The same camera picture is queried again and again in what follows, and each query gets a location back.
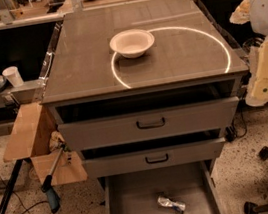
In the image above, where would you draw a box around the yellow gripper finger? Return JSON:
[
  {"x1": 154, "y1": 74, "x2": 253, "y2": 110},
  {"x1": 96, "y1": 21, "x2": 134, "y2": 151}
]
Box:
[
  {"x1": 245, "y1": 36, "x2": 268, "y2": 107},
  {"x1": 229, "y1": 0, "x2": 251, "y2": 25}
]

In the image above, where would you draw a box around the grey drawer cabinet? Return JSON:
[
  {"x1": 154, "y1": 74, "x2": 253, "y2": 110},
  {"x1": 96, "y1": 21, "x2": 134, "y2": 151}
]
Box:
[{"x1": 27, "y1": 0, "x2": 268, "y2": 214}]

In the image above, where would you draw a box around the top grey drawer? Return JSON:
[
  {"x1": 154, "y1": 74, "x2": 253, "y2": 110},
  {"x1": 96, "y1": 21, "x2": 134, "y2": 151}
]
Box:
[{"x1": 58, "y1": 97, "x2": 238, "y2": 151}]

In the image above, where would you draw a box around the grey drawer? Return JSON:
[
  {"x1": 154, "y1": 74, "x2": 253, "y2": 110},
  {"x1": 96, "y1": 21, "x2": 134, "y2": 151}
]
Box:
[
  {"x1": 58, "y1": 97, "x2": 238, "y2": 151},
  {"x1": 105, "y1": 162, "x2": 224, "y2": 214},
  {"x1": 82, "y1": 138, "x2": 225, "y2": 178}
]

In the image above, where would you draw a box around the middle grey drawer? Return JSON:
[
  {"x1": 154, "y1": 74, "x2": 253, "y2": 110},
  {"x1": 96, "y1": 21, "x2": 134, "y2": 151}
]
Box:
[{"x1": 82, "y1": 138, "x2": 225, "y2": 178}]

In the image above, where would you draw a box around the bottom grey drawer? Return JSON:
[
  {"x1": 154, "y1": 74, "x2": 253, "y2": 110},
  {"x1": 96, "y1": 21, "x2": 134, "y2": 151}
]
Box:
[{"x1": 105, "y1": 162, "x2": 224, "y2": 214}]

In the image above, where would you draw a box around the white paper bowl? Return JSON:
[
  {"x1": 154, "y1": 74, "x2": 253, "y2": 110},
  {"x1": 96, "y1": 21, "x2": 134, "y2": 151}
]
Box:
[{"x1": 109, "y1": 29, "x2": 155, "y2": 59}]

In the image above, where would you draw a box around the crumpled beige cloth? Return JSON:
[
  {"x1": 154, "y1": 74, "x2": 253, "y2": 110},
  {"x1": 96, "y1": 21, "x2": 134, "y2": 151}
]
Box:
[{"x1": 48, "y1": 130, "x2": 66, "y2": 152}]

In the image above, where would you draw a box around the white paper cup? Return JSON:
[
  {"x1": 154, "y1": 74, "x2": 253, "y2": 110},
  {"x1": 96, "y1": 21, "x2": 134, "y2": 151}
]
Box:
[{"x1": 2, "y1": 66, "x2": 24, "y2": 87}]

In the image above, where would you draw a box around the black metal stand leg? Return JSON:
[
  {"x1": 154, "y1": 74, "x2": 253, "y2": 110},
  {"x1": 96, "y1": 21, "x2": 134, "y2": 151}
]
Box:
[{"x1": 0, "y1": 159, "x2": 22, "y2": 214}]

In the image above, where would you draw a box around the black coiled cable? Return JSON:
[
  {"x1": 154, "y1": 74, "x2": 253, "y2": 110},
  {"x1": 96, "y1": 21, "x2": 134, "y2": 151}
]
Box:
[{"x1": 241, "y1": 35, "x2": 267, "y2": 55}]

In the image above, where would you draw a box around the blue handled tool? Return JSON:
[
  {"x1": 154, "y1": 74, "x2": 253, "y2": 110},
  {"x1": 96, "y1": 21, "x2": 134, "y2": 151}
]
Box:
[{"x1": 40, "y1": 148, "x2": 64, "y2": 213}]

